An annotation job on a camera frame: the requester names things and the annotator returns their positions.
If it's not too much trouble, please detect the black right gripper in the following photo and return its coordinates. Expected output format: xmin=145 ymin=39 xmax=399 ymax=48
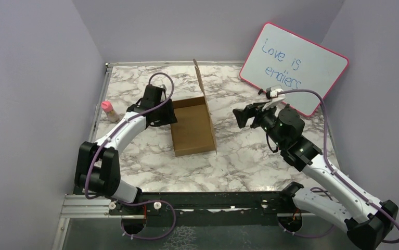
xmin=233 ymin=99 xmax=286 ymax=148

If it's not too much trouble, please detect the brown cardboard box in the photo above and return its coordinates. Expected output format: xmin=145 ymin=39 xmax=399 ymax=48
xmin=171 ymin=59 xmax=217 ymax=157

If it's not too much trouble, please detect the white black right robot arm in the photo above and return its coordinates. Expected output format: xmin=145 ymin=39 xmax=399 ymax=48
xmin=233 ymin=102 xmax=398 ymax=249

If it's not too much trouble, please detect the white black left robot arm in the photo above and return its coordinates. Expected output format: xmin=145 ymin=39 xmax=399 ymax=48
xmin=74 ymin=84 xmax=177 ymax=214

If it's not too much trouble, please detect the pink capped small bottle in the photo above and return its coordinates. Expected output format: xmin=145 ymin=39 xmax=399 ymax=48
xmin=100 ymin=101 xmax=120 ymax=122

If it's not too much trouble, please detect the pink framed whiteboard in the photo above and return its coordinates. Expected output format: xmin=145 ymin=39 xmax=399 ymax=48
xmin=239 ymin=22 xmax=349 ymax=117

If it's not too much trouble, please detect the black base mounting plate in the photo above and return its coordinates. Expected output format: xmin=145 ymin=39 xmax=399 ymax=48
xmin=73 ymin=184 xmax=315 ymax=229

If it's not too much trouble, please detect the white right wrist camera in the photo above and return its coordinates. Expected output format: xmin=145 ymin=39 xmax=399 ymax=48
xmin=262 ymin=87 xmax=286 ymax=111

